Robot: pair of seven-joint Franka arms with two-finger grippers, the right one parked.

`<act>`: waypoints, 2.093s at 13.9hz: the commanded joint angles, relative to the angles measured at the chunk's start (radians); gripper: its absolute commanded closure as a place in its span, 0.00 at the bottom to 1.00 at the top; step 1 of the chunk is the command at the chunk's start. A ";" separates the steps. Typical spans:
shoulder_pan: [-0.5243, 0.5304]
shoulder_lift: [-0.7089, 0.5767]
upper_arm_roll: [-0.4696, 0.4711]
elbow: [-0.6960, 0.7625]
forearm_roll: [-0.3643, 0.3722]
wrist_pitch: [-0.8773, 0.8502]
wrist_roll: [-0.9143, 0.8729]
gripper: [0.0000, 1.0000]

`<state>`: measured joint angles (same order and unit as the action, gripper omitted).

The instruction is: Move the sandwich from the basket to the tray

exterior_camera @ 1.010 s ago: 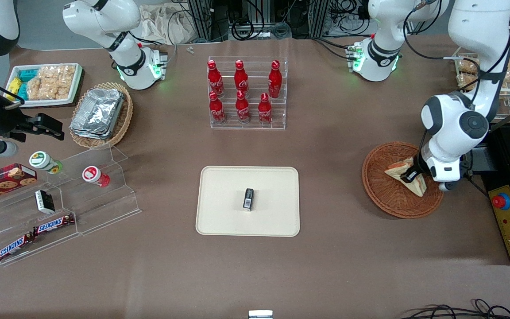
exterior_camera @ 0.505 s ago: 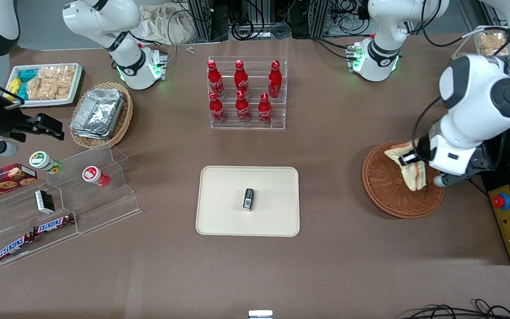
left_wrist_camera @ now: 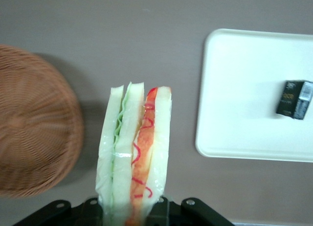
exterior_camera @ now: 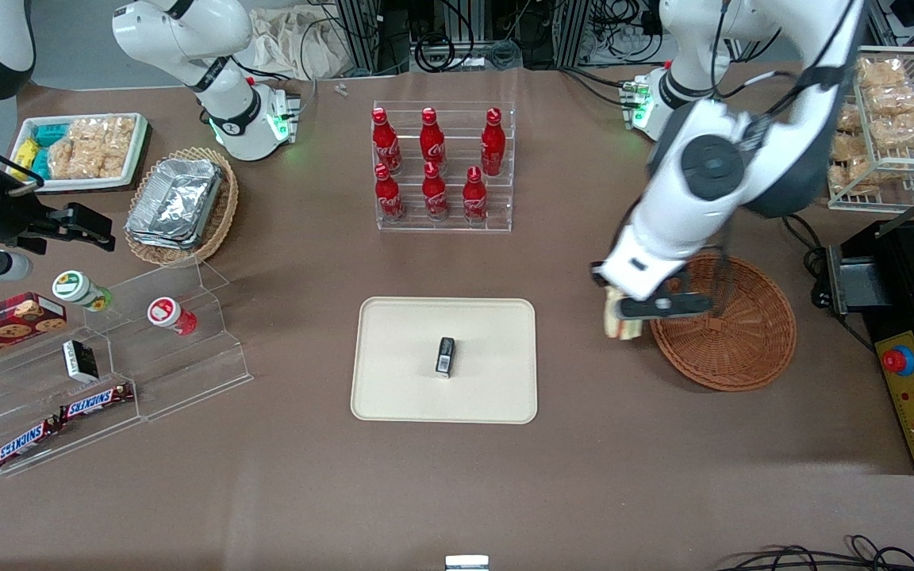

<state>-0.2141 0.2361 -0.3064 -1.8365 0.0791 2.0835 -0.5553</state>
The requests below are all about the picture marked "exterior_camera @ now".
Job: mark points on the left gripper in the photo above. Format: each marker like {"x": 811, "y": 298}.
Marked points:
{"x": 597, "y": 275}

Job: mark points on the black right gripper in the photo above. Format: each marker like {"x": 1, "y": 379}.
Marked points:
{"x": 5, "y": 218}

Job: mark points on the triangle sandwich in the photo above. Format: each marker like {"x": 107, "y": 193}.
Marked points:
{"x": 620, "y": 325}

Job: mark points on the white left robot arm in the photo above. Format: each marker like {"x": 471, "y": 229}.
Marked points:
{"x": 663, "y": 214}

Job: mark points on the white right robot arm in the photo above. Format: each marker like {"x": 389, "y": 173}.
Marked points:
{"x": 187, "y": 40}

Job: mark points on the round brown wicker basket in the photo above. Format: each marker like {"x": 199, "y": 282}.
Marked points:
{"x": 743, "y": 349}

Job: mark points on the oval light wicker basket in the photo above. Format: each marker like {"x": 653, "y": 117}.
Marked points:
{"x": 223, "y": 214}

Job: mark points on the cream rectangular tray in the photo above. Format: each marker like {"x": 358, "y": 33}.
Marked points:
{"x": 401, "y": 373}

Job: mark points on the green lid jar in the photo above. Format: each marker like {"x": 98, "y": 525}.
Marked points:
{"x": 80, "y": 289}

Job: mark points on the teal snack packet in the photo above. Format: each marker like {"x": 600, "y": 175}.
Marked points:
{"x": 40, "y": 165}
{"x": 51, "y": 133}

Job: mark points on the rice cracker snack bag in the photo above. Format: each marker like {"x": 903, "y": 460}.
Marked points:
{"x": 881, "y": 71}
{"x": 905, "y": 129}
{"x": 858, "y": 174}
{"x": 70, "y": 151}
{"x": 847, "y": 119}
{"x": 846, "y": 147}
{"x": 893, "y": 99}
{"x": 114, "y": 143}

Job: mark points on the yellow snack packet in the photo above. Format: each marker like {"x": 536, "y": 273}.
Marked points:
{"x": 24, "y": 155}

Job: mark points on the stacked aluminium foil trays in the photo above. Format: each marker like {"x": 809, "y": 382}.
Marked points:
{"x": 175, "y": 202}

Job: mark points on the white rectangular snack container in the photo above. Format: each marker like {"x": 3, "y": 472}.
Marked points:
{"x": 140, "y": 147}

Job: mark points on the red lid jar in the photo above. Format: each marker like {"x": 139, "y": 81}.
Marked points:
{"x": 170, "y": 314}

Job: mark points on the red cookie box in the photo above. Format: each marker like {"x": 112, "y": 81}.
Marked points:
{"x": 5, "y": 325}

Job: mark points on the small black white box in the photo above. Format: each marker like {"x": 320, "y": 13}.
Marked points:
{"x": 80, "y": 361}

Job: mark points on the Snickers chocolate bar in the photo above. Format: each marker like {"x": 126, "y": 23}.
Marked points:
{"x": 27, "y": 442}
{"x": 96, "y": 401}

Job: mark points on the red cola bottle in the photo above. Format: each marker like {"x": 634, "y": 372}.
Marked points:
{"x": 493, "y": 147}
{"x": 474, "y": 198}
{"x": 385, "y": 143}
{"x": 434, "y": 194}
{"x": 388, "y": 197}
{"x": 432, "y": 143}

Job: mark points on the clear acrylic stepped display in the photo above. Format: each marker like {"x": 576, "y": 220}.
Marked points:
{"x": 187, "y": 373}

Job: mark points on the clear acrylic bottle rack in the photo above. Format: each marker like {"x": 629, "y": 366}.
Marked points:
{"x": 457, "y": 226}

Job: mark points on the black fryer appliance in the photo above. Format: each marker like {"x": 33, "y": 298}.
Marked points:
{"x": 893, "y": 270}

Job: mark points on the red emergency stop button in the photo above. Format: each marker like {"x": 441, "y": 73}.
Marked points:
{"x": 896, "y": 361}

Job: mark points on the beige cloth bag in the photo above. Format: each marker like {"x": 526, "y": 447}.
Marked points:
{"x": 290, "y": 40}

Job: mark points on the white black device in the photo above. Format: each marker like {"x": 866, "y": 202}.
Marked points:
{"x": 466, "y": 563}

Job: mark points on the grey bracket with black box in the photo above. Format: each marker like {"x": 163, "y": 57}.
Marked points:
{"x": 862, "y": 285}

